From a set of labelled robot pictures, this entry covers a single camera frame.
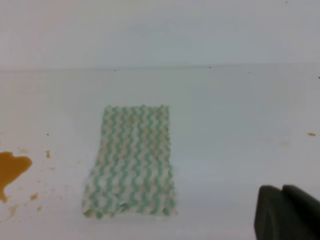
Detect green white striped rag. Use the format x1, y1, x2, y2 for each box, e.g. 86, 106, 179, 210
81, 105, 178, 219

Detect brown coffee stain puddle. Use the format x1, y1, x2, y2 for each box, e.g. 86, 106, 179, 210
0, 151, 33, 203

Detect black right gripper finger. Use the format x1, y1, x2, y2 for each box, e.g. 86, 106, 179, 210
254, 185, 320, 240

